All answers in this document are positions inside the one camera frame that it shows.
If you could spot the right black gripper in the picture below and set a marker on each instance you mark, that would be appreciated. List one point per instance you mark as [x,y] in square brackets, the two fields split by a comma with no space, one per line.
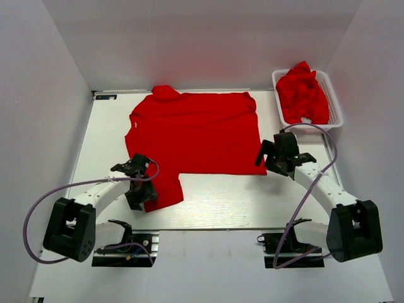
[266,147]

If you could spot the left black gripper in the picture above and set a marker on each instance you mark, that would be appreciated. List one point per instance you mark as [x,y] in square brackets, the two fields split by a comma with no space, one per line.
[134,201]

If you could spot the red t shirt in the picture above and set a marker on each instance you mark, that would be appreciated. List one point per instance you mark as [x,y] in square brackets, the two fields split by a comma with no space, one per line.
[193,133]

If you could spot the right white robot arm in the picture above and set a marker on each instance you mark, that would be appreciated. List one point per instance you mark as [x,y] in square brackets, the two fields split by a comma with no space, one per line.
[353,230]

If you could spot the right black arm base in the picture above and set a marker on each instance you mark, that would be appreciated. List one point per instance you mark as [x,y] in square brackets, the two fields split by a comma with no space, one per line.
[290,250]

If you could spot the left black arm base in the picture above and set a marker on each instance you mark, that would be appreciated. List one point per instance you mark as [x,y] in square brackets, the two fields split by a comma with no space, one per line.
[141,252]

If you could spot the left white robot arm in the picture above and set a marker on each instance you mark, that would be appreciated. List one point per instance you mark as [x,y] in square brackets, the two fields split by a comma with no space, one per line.
[73,231]

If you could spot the red t shirts pile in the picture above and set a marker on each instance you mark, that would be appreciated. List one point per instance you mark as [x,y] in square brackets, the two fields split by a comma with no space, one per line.
[301,96]

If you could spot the blue table label sticker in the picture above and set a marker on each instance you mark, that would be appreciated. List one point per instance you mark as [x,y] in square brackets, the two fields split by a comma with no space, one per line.
[106,97]

